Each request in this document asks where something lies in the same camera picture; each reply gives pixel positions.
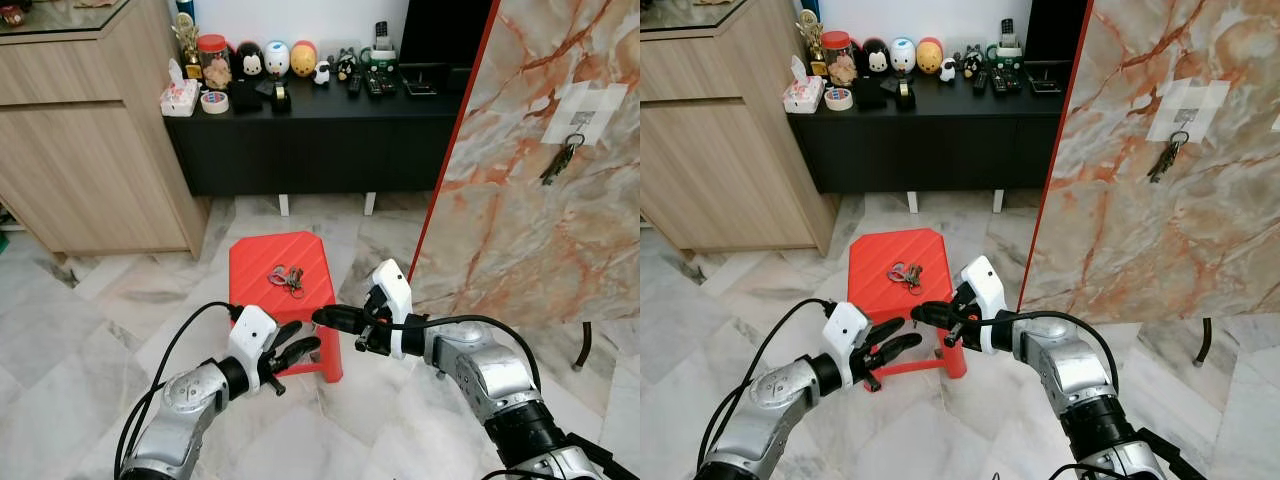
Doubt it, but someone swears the key bunch with red ring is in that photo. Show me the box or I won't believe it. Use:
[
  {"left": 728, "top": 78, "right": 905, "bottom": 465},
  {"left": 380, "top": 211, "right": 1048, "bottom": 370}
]
[
  {"left": 267, "top": 263, "right": 308, "bottom": 299},
  {"left": 887, "top": 261, "right": 927, "bottom": 295}
]

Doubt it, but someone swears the red plastic stool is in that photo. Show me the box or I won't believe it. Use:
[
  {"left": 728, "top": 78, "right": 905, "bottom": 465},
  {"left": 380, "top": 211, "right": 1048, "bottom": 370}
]
[
  {"left": 228, "top": 231, "right": 345, "bottom": 385},
  {"left": 847, "top": 227, "right": 970, "bottom": 380}
]

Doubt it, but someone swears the black low sideboard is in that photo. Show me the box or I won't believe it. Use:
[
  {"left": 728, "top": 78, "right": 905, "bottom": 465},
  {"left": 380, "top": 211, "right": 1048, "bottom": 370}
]
[
  {"left": 786, "top": 63, "right": 1070, "bottom": 195},
  {"left": 164, "top": 64, "right": 472, "bottom": 197}
]

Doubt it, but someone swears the marble pattern table top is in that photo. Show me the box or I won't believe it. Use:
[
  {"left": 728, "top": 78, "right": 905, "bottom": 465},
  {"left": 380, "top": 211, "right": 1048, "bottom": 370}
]
[
  {"left": 1018, "top": 0, "right": 1280, "bottom": 327},
  {"left": 408, "top": 0, "right": 641, "bottom": 327}
]

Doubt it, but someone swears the light wooden cabinet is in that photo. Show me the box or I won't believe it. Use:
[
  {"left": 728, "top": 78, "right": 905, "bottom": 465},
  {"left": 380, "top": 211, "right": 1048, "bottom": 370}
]
[
  {"left": 0, "top": 0, "right": 212, "bottom": 260},
  {"left": 640, "top": 0, "right": 840, "bottom": 257}
]

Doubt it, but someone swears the dark key bunch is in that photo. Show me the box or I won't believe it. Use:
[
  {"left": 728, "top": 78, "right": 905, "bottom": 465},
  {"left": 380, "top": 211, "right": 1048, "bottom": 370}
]
[
  {"left": 540, "top": 133, "right": 587, "bottom": 188},
  {"left": 1147, "top": 131, "right": 1191, "bottom": 185}
]

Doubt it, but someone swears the pink white tissue pack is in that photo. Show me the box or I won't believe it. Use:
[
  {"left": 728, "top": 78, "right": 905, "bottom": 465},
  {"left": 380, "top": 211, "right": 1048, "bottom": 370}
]
[
  {"left": 159, "top": 59, "right": 202, "bottom": 119},
  {"left": 781, "top": 54, "right": 827, "bottom": 115}
]

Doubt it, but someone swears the black mouse plush toy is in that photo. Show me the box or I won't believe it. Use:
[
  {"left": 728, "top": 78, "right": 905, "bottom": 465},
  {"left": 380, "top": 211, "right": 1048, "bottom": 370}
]
[
  {"left": 861, "top": 37, "right": 892, "bottom": 78},
  {"left": 234, "top": 41, "right": 266, "bottom": 82}
]

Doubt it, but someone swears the clear jar with red lid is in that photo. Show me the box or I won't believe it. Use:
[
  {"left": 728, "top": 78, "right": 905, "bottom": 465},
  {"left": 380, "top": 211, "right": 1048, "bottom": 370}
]
[
  {"left": 821, "top": 29, "right": 860, "bottom": 89},
  {"left": 196, "top": 33, "right": 234, "bottom": 92}
]

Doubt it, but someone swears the gold trophy ornament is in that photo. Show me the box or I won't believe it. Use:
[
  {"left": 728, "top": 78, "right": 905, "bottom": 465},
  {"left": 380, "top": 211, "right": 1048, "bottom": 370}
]
[
  {"left": 799, "top": 8, "right": 830, "bottom": 80},
  {"left": 171, "top": 10, "right": 202, "bottom": 82}
]

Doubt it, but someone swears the black television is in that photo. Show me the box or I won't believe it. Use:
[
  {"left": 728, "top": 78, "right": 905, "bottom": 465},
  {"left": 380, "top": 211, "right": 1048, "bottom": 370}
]
[
  {"left": 398, "top": 0, "right": 498, "bottom": 69},
  {"left": 1024, "top": 0, "right": 1093, "bottom": 65}
]

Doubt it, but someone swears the white tape patch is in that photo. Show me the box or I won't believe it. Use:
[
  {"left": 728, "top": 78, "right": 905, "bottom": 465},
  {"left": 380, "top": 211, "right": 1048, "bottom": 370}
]
[
  {"left": 1144, "top": 79, "right": 1230, "bottom": 145},
  {"left": 541, "top": 81, "right": 630, "bottom": 150}
]

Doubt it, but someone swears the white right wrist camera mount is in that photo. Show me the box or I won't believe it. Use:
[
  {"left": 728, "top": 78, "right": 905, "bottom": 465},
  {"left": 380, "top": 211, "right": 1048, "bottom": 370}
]
[
  {"left": 371, "top": 259, "right": 414, "bottom": 360},
  {"left": 964, "top": 254, "right": 1010, "bottom": 354}
]

